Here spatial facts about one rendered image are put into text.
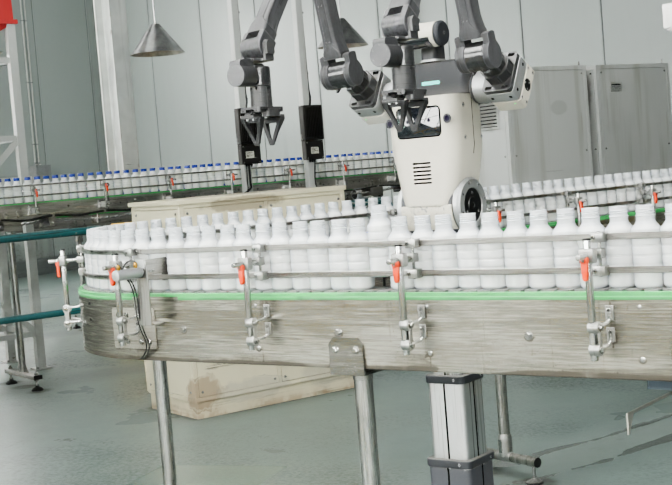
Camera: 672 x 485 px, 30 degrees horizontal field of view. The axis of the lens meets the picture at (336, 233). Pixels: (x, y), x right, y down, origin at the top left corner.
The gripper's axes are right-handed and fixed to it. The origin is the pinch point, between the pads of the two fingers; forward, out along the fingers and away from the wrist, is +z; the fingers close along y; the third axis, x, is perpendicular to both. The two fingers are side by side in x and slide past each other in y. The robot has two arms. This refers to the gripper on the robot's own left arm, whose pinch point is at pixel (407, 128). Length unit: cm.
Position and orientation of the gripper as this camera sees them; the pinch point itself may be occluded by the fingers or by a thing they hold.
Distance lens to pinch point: 302.8
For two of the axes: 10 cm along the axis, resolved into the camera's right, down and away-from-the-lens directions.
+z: 0.7, 10.0, 0.5
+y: 6.1, -0.8, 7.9
